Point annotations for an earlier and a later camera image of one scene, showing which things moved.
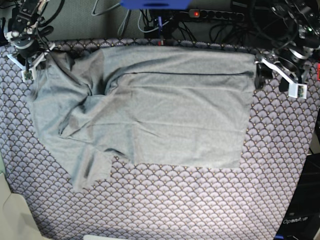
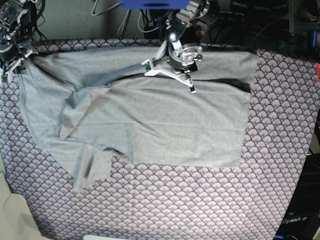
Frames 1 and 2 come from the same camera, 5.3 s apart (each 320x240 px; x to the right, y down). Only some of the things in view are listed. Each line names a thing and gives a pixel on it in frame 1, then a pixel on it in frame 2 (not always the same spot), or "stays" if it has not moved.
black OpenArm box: [301, 221] stays
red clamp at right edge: [318, 71] stays
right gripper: [293, 57] to [185, 57]
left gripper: [30, 42] to [11, 46]
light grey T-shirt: [158, 105] stays
